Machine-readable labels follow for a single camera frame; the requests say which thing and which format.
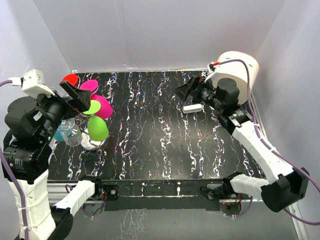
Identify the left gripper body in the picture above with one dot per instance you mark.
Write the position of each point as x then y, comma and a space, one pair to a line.
56, 108

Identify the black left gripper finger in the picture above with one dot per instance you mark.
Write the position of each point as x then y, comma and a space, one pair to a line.
80, 100
72, 91

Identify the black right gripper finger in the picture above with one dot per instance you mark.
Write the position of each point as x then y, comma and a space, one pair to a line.
183, 91
193, 87

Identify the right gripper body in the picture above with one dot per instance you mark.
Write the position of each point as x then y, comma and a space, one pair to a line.
206, 94

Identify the green wine glass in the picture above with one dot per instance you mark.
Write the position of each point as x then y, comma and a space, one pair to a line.
96, 126

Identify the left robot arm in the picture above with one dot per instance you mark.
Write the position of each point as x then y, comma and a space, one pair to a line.
33, 121

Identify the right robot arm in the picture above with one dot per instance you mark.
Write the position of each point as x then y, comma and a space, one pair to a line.
282, 185

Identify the red wine glass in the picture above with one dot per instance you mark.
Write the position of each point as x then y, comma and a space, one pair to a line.
72, 79

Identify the magenta wine glass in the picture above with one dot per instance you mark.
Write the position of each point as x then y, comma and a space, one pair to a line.
106, 110

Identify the blue wine glass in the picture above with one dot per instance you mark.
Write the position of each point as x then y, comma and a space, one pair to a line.
58, 136

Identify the clear wine glass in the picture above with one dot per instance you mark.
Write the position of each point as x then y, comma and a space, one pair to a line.
70, 132

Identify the chrome wine glass rack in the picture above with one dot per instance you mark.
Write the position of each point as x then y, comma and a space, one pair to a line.
82, 121

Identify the small white rectangular block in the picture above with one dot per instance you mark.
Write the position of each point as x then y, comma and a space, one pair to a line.
194, 108

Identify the white cylindrical container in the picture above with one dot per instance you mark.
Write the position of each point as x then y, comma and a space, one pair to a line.
239, 66

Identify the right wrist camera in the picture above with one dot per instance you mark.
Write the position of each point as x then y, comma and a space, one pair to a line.
213, 66

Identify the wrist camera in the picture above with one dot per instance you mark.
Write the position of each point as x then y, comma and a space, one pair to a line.
213, 66
33, 84

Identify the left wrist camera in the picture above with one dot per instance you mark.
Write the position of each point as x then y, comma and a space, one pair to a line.
33, 84

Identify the black front mounting rail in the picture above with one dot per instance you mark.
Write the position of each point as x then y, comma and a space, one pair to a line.
170, 194

